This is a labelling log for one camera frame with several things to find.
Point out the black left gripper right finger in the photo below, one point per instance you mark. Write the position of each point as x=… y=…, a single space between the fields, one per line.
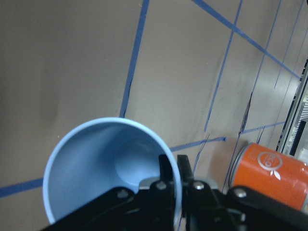
x=200 y=205

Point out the orange tin can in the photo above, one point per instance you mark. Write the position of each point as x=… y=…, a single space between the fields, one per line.
x=273 y=174

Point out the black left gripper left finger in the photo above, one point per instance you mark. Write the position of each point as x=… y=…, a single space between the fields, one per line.
x=161 y=197

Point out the light blue plastic cup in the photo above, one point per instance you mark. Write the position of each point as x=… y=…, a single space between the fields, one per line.
x=99 y=155

